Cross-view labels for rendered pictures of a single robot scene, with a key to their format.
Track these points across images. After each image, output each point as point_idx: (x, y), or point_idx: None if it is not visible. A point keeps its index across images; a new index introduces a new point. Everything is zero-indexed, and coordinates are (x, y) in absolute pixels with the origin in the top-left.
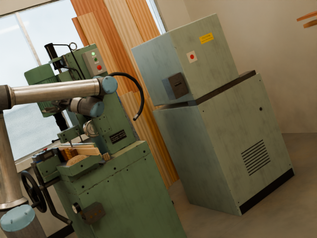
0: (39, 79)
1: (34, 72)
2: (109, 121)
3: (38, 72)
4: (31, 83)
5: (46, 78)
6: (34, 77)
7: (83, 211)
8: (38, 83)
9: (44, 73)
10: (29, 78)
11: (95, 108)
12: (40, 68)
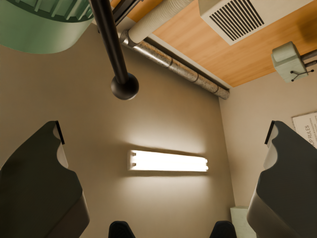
0: (53, 28)
1: (48, 49)
2: None
3: (30, 43)
4: (93, 19)
5: (12, 7)
6: (67, 37)
7: None
8: (74, 14)
9: (6, 24)
10: (81, 33)
11: None
12: (12, 46)
